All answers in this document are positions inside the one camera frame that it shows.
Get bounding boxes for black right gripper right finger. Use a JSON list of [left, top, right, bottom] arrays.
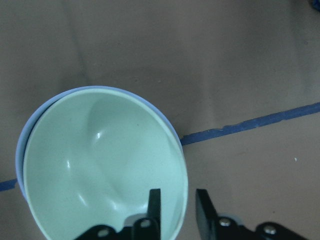
[[195, 189, 305, 240]]

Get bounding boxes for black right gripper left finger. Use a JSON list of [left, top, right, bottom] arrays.
[[76, 188, 161, 240]]

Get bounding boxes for green bowl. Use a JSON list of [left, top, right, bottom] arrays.
[[23, 88, 188, 240]]

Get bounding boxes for blue bowl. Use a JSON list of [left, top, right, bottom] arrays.
[[15, 85, 182, 200]]

